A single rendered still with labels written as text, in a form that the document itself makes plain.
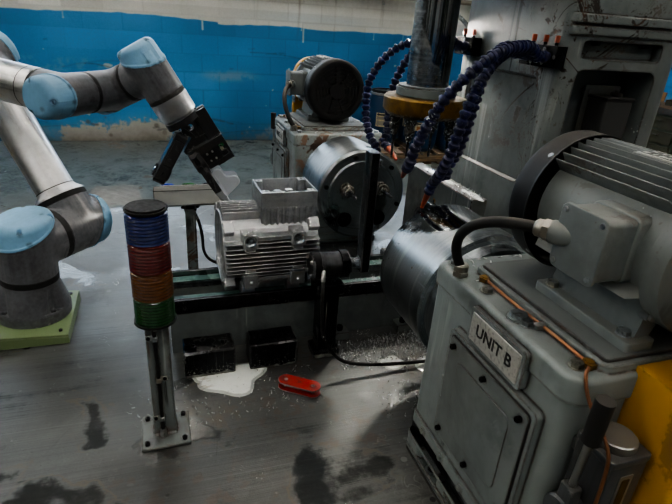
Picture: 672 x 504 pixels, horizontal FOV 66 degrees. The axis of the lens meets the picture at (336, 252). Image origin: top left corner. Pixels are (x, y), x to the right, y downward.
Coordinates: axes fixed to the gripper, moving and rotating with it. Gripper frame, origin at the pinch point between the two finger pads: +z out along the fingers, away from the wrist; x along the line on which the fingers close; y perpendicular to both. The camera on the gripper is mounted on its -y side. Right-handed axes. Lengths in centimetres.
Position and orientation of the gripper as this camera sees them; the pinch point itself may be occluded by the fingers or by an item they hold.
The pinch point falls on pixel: (224, 201)
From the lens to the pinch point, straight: 116.2
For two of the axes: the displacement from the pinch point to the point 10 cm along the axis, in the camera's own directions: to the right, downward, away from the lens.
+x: -3.1, -4.1, 8.6
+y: 8.5, -5.2, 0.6
